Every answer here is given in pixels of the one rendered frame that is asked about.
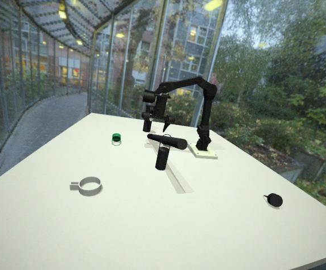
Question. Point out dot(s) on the grey metal ring clamp with tab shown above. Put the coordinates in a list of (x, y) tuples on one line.
[(76, 185)]

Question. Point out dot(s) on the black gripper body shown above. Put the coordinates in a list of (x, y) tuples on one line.
[(159, 113)]

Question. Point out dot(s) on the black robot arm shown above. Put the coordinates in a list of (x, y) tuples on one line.
[(209, 91)]

